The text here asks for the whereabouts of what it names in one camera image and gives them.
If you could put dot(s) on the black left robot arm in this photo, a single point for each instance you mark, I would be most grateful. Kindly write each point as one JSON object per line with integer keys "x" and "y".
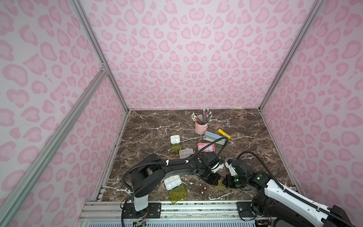
{"x": 143, "y": 178}

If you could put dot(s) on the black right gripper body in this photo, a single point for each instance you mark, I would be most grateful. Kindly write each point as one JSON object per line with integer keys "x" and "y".
{"x": 230, "y": 178}

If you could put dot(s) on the pink red rectangular pillbox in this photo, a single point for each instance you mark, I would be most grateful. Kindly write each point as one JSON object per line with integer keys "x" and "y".
{"x": 206, "y": 147}

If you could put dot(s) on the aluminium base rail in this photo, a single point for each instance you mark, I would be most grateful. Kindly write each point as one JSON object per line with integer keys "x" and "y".
{"x": 168, "y": 214}

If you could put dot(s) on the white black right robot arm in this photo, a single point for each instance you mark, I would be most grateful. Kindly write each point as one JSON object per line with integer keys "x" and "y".
{"x": 284, "y": 204}

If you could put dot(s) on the pink pencil cup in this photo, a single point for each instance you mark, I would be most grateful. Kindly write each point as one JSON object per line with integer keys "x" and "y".
{"x": 201, "y": 125}

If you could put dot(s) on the yellow glue stick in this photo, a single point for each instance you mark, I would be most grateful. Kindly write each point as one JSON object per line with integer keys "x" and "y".
{"x": 224, "y": 134}

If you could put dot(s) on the green pillbox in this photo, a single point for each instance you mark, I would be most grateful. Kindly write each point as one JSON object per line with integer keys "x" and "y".
{"x": 175, "y": 146}
{"x": 175, "y": 188}
{"x": 184, "y": 153}

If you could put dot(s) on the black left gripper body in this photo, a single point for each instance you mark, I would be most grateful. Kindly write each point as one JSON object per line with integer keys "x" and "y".
{"x": 208, "y": 174}

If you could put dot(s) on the small dark red pillbox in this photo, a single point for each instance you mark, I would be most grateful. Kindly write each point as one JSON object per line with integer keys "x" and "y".
{"x": 203, "y": 190}

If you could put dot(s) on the small yellow pillbox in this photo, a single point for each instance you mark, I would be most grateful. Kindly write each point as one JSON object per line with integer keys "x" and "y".
{"x": 220, "y": 184}

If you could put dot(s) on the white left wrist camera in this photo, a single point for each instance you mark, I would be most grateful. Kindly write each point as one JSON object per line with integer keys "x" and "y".
{"x": 217, "y": 167}

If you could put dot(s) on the pencils in cup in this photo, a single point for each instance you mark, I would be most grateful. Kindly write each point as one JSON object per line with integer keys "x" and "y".
{"x": 207, "y": 114}

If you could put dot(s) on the grey blue stapler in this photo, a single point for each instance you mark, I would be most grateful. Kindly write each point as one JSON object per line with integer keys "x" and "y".
{"x": 208, "y": 136}

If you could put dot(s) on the green pillbox front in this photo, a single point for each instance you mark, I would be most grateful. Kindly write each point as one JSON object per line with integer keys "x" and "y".
{"x": 175, "y": 188}

